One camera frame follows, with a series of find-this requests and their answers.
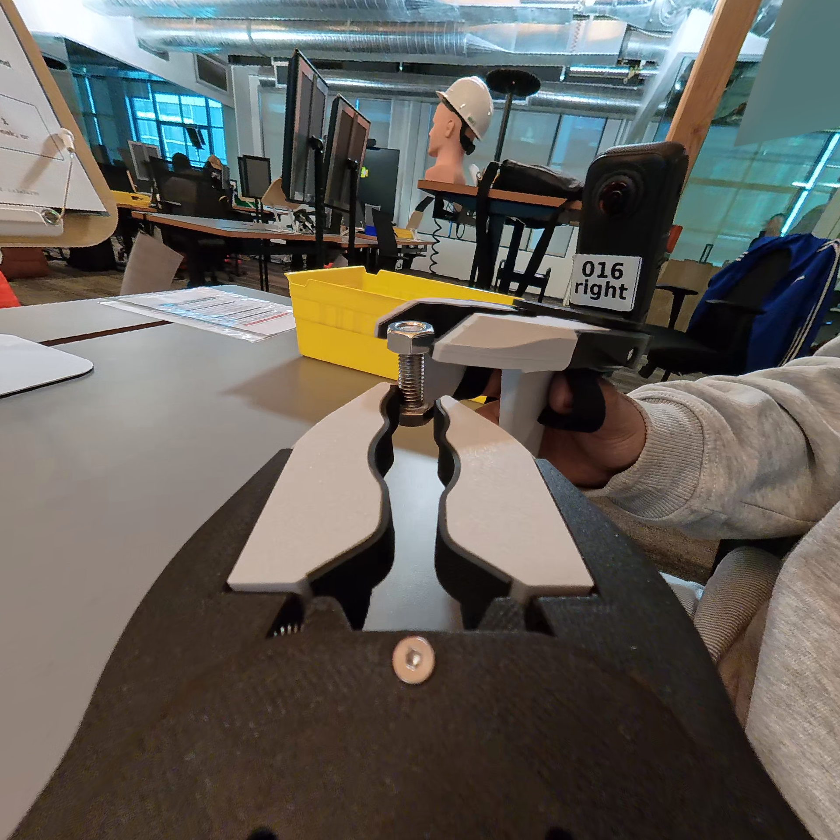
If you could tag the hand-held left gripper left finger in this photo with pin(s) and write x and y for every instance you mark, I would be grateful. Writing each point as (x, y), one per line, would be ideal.
(315, 499)

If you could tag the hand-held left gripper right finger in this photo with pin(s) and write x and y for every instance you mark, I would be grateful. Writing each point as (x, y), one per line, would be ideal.
(518, 512)

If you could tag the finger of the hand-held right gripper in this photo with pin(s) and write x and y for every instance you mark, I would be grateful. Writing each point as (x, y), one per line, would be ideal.
(420, 310)
(512, 344)

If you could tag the steel hex bolt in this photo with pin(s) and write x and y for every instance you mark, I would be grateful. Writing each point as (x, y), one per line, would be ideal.
(412, 380)

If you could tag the yellow plastic bin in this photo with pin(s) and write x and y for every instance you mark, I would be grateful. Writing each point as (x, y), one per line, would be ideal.
(334, 328)

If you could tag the person's right forearm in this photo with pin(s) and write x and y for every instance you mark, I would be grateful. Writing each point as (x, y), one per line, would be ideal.
(735, 446)

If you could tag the wooden top standing desk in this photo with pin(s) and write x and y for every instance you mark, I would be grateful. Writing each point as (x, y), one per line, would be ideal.
(459, 191)

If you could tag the grey desk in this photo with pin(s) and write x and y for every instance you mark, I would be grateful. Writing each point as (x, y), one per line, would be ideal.
(131, 472)

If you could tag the curved office desk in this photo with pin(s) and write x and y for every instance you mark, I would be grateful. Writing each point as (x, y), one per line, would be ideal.
(229, 226)

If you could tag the person's right hand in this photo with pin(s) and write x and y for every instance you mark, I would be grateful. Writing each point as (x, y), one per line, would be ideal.
(597, 456)

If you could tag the black bag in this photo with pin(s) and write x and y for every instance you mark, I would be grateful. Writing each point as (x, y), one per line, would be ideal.
(535, 178)

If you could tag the wooden column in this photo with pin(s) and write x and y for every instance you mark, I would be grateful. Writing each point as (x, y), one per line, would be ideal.
(712, 79)

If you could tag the mannequin head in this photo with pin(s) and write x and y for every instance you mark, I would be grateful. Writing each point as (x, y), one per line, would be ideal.
(443, 151)

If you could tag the black swivel chair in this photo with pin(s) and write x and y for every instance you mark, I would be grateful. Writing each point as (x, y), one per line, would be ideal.
(676, 358)

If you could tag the blue jacket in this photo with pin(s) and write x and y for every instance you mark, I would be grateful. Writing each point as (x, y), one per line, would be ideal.
(761, 302)

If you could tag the black floor lamp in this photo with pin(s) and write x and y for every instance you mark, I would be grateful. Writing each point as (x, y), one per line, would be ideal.
(512, 82)

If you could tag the tall black monitor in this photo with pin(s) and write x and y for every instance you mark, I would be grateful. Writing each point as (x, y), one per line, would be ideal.
(305, 131)
(346, 157)

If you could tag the white hard hat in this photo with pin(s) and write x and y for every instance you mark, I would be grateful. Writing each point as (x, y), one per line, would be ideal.
(469, 105)

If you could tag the laminated paper sheet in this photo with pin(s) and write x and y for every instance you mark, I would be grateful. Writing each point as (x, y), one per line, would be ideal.
(197, 312)

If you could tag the white angled card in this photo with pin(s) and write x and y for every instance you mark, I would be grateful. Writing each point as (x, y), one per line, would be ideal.
(149, 262)

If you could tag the white stand with wooden board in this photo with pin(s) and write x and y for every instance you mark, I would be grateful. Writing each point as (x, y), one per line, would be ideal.
(33, 367)

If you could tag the person's grey sweatshirt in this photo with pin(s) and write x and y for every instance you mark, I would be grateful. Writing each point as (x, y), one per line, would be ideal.
(800, 656)

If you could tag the orange cone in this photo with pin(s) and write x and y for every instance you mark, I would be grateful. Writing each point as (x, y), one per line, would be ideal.
(8, 292)

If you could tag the printed instruction sheet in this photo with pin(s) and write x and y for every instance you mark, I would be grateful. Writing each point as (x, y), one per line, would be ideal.
(39, 131)

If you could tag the silver ventilation duct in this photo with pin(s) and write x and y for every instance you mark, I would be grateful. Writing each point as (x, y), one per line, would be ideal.
(295, 8)
(328, 38)

